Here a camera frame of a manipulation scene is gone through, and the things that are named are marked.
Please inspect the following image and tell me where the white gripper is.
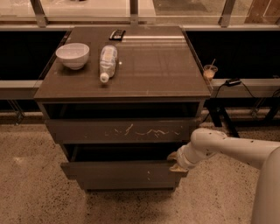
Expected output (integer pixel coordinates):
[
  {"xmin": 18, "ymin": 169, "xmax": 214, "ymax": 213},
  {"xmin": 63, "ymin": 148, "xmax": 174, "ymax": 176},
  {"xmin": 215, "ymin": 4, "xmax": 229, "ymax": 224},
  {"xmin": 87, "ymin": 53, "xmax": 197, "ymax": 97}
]
[{"xmin": 167, "ymin": 144, "xmax": 199, "ymax": 177}]

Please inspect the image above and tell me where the drawer dark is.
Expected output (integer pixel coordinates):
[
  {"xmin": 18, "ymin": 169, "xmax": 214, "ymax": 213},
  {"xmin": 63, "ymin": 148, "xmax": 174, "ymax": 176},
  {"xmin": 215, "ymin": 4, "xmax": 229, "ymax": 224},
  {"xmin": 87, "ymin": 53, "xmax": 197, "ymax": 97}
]
[
  {"xmin": 78, "ymin": 178, "xmax": 179, "ymax": 191},
  {"xmin": 59, "ymin": 143, "xmax": 189, "ymax": 182}
]

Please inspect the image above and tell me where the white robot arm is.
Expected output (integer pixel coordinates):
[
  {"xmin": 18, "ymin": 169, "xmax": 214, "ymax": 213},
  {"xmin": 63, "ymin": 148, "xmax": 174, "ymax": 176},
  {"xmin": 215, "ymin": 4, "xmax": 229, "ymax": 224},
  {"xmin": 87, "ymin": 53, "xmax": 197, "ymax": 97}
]
[{"xmin": 167, "ymin": 128, "xmax": 280, "ymax": 224}]

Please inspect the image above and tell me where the dark brown drawer cabinet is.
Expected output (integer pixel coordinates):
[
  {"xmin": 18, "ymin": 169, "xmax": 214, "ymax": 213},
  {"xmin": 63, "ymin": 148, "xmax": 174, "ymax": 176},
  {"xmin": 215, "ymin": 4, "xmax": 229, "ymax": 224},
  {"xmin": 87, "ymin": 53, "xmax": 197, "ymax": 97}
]
[{"xmin": 33, "ymin": 25, "xmax": 212, "ymax": 193}]

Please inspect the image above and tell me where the top drawer scratched front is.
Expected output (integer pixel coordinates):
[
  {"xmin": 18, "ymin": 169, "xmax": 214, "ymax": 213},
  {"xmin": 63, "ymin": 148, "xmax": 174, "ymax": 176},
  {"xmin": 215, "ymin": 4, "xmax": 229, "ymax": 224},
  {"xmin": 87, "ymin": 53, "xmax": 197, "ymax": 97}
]
[{"xmin": 45, "ymin": 118, "xmax": 199, "ymax": 144}]

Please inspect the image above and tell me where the black table leg stand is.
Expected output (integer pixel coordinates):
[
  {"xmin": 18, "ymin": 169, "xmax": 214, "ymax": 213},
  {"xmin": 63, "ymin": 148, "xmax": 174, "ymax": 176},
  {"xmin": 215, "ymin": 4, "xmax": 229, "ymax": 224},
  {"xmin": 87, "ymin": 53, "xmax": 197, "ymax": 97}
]
[{"xmin": 206, "ymin": 102, "xmax": 239, "ymax": 137}]

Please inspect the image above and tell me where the plastic cup with straw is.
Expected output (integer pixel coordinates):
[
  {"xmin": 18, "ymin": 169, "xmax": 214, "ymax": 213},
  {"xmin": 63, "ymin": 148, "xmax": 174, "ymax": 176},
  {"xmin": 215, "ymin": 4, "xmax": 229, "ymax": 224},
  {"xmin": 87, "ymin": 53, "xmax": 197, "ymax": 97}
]
[{"xmin": 203, "ymin": 60, "xmax": 218, "ymax": 81}]

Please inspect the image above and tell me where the black power adapter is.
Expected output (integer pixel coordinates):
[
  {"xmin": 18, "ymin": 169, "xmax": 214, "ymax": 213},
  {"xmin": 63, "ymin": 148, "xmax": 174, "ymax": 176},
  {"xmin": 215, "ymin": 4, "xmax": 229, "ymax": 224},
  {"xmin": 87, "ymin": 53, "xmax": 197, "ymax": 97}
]
[{"xmin": 225, "ymin": 78, "xmax": 242, "ymax": 87}]

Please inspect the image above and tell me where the clear plastic water bottle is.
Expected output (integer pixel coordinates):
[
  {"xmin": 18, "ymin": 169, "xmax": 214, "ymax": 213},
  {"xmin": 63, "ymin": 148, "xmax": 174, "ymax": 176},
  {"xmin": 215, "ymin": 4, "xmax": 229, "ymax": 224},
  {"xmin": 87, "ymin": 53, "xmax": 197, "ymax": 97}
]
[{"xmin": 100, "ymin": 45, "xmax": 118, "ymax": 83}]

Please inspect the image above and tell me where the black remote control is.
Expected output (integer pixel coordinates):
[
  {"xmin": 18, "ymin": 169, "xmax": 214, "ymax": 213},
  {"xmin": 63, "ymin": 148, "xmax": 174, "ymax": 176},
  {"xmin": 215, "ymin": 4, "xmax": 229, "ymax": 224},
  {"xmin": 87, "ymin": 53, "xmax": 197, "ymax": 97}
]
[{"xmin": 109, "ymin": 29, "xmax": 125, "ymax": 41}]

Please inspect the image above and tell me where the white ceramic bowl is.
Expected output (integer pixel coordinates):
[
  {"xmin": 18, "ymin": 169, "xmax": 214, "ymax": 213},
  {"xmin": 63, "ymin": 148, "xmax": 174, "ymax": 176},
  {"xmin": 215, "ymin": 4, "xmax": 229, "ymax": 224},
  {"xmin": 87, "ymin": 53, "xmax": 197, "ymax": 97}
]
[{"xmin": 55, "ymin": 43, "xmax": 90, "ymax": 70}]

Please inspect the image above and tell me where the black cable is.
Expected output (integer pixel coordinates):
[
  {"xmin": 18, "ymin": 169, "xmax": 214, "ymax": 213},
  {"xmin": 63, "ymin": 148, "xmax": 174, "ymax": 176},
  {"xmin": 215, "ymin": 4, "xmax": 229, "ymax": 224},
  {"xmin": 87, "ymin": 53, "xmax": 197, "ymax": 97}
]
[{"xmin": 202, "ymin": 81, "xmax": 257, "ymax": 123}]

